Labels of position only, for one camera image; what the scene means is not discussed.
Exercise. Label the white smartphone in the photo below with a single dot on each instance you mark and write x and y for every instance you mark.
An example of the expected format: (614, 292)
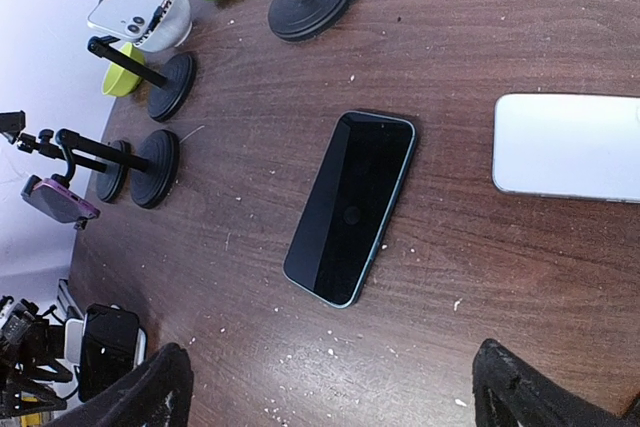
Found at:
(567, 146)

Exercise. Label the black round-base tall stand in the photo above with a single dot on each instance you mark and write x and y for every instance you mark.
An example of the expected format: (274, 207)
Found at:
(152, 168)

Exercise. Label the white patterned bowl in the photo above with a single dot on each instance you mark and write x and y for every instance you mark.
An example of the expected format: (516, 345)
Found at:
(173, 28)

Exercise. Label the black phone teal edge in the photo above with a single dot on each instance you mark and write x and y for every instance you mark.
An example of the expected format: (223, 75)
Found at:
(350, 205)

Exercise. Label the white desktop phone stand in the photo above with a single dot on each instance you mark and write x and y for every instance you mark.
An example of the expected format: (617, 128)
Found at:
(73, 334)

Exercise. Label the black phone front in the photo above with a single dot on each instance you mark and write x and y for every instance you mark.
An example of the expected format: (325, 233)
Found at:
(108, 349)

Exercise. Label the black phone pink edge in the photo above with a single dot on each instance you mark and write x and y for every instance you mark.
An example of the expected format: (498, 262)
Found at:
(58, 203)

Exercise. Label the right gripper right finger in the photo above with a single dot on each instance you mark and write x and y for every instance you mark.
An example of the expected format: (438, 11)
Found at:
(510, 392)

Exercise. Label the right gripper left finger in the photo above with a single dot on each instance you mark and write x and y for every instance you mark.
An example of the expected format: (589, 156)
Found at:
(156, 393)

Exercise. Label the green bowl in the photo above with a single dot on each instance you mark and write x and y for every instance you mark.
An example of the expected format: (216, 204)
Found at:
(119, 82)

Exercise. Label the small phone on rear stand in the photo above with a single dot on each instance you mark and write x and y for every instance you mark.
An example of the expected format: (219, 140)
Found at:
(127, 20)

